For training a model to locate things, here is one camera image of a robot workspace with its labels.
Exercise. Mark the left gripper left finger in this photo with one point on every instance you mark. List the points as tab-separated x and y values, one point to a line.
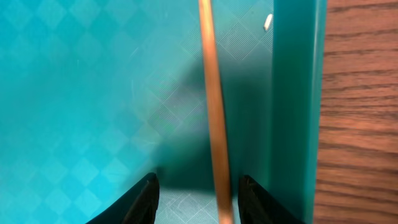
137	206

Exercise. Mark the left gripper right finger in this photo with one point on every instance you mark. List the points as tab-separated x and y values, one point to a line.
257	206

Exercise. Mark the wooden chopstick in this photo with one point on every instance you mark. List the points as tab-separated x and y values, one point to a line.
216	121

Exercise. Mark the teal serving tray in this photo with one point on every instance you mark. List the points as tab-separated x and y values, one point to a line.
97	93

